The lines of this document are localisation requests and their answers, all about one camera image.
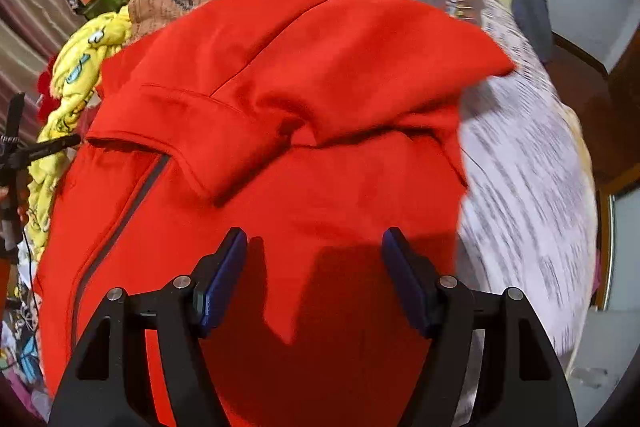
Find red zip sweatshirt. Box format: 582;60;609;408
36;0;514;426

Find yellow cartoon blanket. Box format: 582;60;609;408
26;6;132;259

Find white cabinet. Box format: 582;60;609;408
568;186;639;426

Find striped curtain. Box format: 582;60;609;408
1;0;85;142

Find newspaper print bedspread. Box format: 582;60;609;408
128;0;597;367

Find brown wooden door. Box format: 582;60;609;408
544;20;640;198

